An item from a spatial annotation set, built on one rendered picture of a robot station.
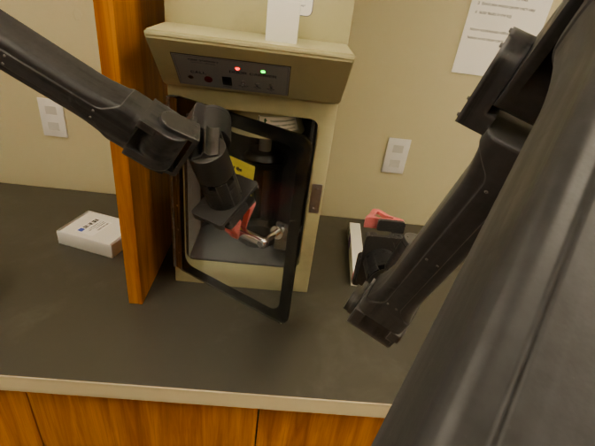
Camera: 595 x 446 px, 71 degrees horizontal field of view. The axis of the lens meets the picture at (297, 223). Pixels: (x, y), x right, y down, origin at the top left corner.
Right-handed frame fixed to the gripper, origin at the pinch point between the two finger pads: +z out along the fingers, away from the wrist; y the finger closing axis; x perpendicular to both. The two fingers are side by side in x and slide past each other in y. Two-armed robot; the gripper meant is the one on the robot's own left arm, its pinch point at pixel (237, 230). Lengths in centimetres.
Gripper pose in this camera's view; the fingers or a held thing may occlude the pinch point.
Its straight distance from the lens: 75.3
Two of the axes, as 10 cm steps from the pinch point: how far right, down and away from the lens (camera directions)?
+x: 8.5, 3.5, -4.0
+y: -5.2, 7.1, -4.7
